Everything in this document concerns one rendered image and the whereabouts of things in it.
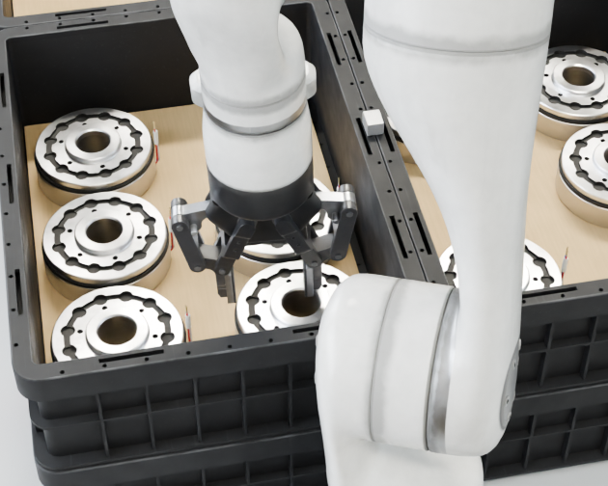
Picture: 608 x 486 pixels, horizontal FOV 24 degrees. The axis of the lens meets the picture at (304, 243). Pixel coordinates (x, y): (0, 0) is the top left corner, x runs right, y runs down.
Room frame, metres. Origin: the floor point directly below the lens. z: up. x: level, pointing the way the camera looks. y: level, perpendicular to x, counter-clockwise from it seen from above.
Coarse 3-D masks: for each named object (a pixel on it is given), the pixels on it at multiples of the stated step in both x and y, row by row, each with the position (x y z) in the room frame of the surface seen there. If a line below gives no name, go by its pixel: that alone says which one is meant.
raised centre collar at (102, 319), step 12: (108, 312) 0.71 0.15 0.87; (120, 312) 0.71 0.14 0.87; (132, 312) 0.71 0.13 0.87; (96, 324) 0.70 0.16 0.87; (132, 324) 0.70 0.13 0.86; (144, 324) 0.70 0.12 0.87; (96, 336) 0.69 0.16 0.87; (144, 336) 0.69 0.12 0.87; (96, 348) 0.68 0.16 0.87; (108, 348) 0.68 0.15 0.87; (120, 348) 0.68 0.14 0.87; (132, 348) 0.68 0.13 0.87
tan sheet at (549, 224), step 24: (552, 144) 0.95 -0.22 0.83; (408, 168) 0.91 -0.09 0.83; (552, 168) 0.91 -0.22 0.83; (528, 192) 0.88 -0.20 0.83; (552, 192) 0.88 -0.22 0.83; (432, 216) 0.85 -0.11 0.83; (528, 216) 0.85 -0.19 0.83; (552, 216) 0.85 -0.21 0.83; (576, 216) 0.85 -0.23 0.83; (432, 240) 0.82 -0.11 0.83; (552, 240) 0.82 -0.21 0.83; (576, 240) 0.82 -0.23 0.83; (600, 240) 0.82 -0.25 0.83; (576, 264) 0.80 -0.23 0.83; (600, 264) 0.80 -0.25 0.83
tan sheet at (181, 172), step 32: (32, 128) 0.97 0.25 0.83; (160, 128) 0.97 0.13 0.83; (192, 128) 0.97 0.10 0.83; (32, 160) 0.92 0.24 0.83; (160, 160) 0.92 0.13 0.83; (192, 160) 0.92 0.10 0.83; (320, 160) 0.92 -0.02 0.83; (32, 192) 0.88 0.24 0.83; (160, 192) 0.88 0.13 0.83; (192, 192) 0.88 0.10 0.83; (352, 256) 0.81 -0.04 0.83; (160, 288) 0.77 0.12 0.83; (192, 288) 0.77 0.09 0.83; (192, 320) 0.74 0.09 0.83; (224, 320) 0.74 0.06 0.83
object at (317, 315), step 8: (280, 288) 0.74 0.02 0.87; (288, 288) 0.74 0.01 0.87; (296, 288) 0.74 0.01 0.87; (320, 288) 0.74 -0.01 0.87; (272, 296) 0.73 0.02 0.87; (280, 296) 0.73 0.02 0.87; (288, 296) 0.73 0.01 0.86; (312, 296) 0.73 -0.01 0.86; (320, 296) 0.73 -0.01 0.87; (328, 296) 0.73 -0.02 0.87; (272, 304) 0.72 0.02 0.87; (280, 304) 0.72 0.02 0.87; (320, 304) 0.72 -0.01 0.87; (272, 312) 0.71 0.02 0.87; (280, 312) 0.71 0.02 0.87; (320, 312) 0.71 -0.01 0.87; (280, 320) 0.70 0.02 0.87; (288, 320) 0.70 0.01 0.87; (296, 320) 0.70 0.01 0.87; (304, 320) 0.70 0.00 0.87; (312, 320) 0.70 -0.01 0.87; (320, 320) 0.70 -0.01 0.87
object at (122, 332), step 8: (104, 328) 0.70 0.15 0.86; (112, 328) 0.71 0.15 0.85; (120, 328) 0.71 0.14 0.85; (128, 328) 0.71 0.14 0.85; (104, 336) 0.70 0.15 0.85; (112, 336) 0.71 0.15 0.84; (120, 336) 0.71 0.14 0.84; (128, 336) 0.71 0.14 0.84; (112, 344) 0.71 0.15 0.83; (120, 344) 0.71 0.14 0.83
